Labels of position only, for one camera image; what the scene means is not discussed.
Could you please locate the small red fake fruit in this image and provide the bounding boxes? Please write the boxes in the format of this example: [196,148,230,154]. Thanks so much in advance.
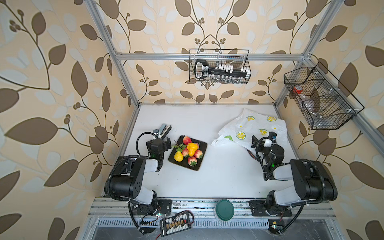
[194,150,204,160]

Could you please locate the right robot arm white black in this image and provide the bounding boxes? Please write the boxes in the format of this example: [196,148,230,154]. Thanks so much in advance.
[249,132,338,217]

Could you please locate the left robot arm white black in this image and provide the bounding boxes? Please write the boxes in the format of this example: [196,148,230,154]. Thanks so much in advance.
[104,132,172,215]

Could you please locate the white plastic bag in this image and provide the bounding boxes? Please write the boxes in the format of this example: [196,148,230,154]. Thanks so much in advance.
[212,109,289,150]

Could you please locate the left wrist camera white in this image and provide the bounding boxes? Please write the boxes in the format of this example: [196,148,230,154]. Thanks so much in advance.
[153,129,161,136]

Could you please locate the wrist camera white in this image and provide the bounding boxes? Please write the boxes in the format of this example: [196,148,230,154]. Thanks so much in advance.
[263,132,277,148]
[153,129,161,136]

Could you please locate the black square tray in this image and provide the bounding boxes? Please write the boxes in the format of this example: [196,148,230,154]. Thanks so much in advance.
[168,135,208,171]

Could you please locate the right black wire basket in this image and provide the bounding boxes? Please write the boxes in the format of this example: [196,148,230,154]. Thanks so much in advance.
[284,62,365,130]

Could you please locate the red fake apple with leaves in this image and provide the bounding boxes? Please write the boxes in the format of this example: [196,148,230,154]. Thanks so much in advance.
[173,144,189,158]

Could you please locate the orange grey cutting pliers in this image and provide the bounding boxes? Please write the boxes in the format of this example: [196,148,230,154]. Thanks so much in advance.
[247,150,257,160]

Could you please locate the black charging board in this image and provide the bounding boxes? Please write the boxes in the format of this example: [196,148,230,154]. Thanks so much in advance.
[160,218,193,237]

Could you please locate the black tool in basket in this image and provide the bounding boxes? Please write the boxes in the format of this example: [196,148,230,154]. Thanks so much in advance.
[192,59,251,79]

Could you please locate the red fake strawberry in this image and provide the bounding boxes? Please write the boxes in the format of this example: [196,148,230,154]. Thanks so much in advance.
[188,157,198,167]

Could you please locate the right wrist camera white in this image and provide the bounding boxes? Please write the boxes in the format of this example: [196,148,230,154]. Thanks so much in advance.
[263,132,277,148]

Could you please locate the grey black stapler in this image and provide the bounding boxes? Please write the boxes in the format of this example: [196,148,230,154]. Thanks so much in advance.
[159,124,172,140]

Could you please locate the green round lid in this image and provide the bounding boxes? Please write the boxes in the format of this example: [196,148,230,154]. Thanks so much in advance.
[215,199,235,222]

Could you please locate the small circuit board right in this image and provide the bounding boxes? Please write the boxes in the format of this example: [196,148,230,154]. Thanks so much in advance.
[268,220,285,235]

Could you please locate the back black wire basket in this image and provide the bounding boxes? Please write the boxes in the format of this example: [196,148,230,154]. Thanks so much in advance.
[189,48,252,85]

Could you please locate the yellow fake pear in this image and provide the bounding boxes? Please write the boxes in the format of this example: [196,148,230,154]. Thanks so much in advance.
[174,151,184,162]

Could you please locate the red yellow fake peach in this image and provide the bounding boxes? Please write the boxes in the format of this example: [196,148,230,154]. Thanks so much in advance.
[183,136,192,145]

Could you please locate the black wire basket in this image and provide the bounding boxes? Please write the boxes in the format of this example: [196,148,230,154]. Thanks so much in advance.
[189,48,252,85]
[284,62,365,130]

